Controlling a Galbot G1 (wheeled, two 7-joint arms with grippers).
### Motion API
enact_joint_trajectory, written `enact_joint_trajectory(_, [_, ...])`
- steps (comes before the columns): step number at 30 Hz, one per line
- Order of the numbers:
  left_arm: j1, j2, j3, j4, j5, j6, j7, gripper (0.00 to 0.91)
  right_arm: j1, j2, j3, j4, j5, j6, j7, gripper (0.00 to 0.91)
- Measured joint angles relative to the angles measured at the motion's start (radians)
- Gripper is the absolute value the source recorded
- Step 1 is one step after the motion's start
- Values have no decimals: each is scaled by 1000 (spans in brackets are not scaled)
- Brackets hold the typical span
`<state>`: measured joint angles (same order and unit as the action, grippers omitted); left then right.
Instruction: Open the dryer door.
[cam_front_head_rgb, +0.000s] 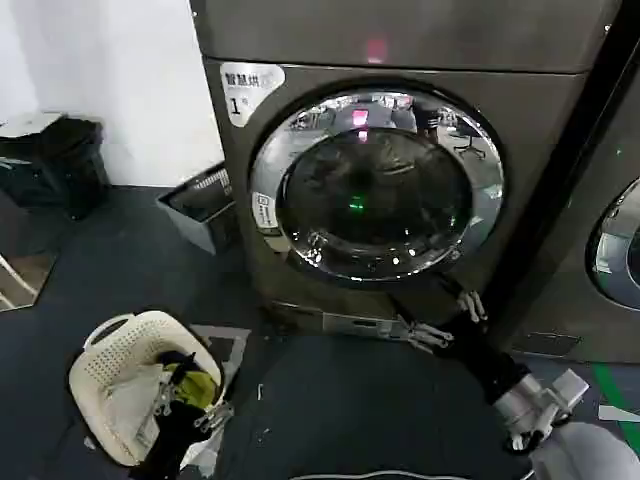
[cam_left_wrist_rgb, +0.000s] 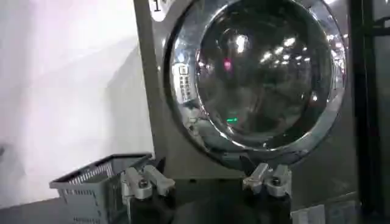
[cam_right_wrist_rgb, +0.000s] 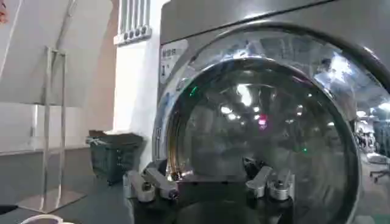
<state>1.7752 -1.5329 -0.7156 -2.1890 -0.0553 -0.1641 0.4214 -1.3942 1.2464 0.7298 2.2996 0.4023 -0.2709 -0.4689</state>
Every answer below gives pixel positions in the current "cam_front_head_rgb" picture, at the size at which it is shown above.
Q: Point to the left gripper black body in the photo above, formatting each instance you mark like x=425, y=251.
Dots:
x=172, y=445

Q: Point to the black waste bin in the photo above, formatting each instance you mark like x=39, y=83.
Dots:
x=75, y=160

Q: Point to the pale cream cloth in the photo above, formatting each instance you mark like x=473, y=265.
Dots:
x=140, y=405

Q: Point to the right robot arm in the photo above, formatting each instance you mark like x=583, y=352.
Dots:
x=590, y=450

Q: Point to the yellow-green garment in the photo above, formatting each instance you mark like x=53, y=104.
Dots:
x=195, y=387

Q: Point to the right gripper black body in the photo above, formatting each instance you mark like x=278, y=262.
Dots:
x=480, y=360

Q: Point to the grey dryer without label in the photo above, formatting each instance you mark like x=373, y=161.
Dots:
x=575, y=150

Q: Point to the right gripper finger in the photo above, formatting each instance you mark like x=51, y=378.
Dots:
x=472, y=305
x=425, y=337

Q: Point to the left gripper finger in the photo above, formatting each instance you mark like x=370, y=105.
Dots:
x=215, y=415
x=165, y=395

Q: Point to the round glass dryer door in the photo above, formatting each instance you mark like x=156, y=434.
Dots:
x=380, y=200

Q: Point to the white perforated laundry basket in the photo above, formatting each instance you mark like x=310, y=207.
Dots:
x=115, y=350

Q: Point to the dark navy garment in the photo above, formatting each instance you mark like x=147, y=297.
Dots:
x=175, y=360

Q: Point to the white dryer label sticker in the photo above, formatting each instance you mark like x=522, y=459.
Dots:
x=245, y=90

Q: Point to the grey dryer with number label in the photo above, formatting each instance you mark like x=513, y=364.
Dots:
x=350, y=30

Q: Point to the grey plastic crate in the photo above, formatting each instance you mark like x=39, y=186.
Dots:
x=192, y=205

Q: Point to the chrome-rimmed glass door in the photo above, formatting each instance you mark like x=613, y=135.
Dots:
x=617, y=250

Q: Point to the green floor tape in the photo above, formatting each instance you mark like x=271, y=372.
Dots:
x=615, y=395

